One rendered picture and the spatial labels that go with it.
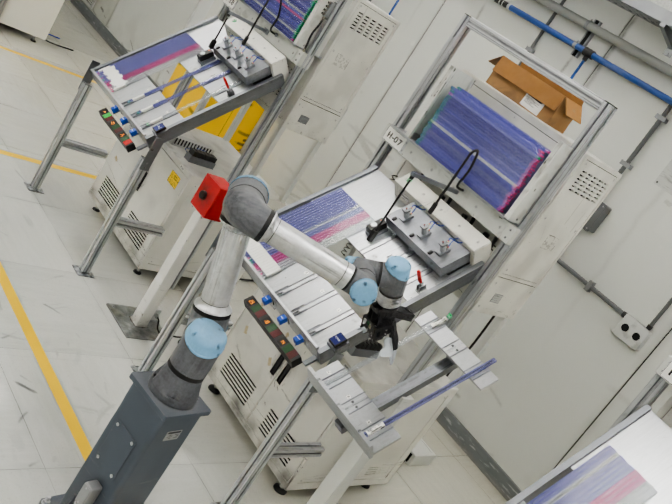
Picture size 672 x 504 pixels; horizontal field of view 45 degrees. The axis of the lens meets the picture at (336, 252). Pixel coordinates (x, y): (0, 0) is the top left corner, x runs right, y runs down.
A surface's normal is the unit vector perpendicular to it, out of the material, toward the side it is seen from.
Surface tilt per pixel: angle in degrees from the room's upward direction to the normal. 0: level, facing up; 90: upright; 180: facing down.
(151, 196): 90
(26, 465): 0
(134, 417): 90
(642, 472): 44
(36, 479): 0
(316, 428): 90
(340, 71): 90
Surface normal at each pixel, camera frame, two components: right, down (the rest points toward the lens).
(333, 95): 0.54, 0.58
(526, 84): -0.53, -0.28
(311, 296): -0.05, -0.70
